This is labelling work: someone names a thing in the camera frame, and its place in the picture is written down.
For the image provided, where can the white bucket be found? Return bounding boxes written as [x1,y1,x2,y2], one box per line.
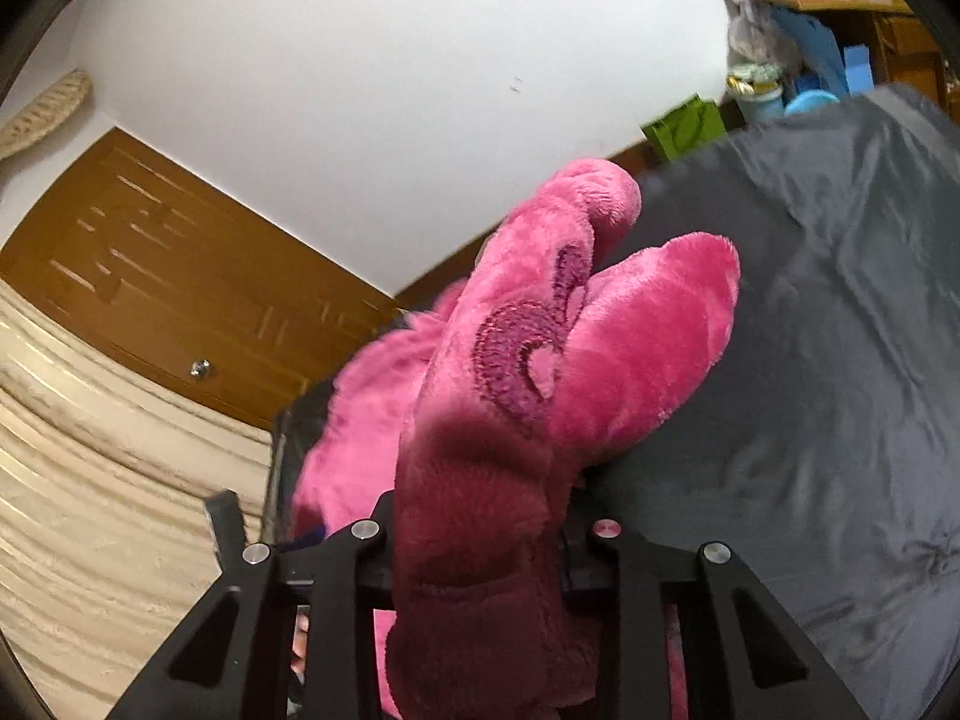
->
[724,64,788,125]

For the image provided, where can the pink fleece robe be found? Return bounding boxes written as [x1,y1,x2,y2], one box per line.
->
[289,157,743,720]

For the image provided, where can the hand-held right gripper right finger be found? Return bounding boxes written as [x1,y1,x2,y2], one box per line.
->
[562,517,833,720]

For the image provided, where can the green paper bag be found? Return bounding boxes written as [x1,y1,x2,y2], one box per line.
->
[641,94,725,163]

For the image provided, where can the clear plastic bag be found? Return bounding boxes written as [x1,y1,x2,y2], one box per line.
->
[727,0,800,70]

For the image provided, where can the wooden door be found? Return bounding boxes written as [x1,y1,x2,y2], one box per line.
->
[0,127,410,432]

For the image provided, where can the blue basin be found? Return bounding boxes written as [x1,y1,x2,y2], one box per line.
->
[784,90,842,118]

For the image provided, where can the wooden desk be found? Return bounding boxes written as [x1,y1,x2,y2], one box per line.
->
[718,0,947,102]

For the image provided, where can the beige woven hanging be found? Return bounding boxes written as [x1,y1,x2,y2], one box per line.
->
[0,69,92,160]

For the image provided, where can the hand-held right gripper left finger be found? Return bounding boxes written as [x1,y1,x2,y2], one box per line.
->
[127,491,398,720]

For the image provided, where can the dark grey bed cover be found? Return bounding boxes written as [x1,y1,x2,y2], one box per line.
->
[266,82,960,720]

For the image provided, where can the blue box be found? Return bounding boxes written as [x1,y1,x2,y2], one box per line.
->
[772,7,875,98]

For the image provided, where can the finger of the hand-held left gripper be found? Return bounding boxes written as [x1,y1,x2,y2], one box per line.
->
[204,490,250,578]

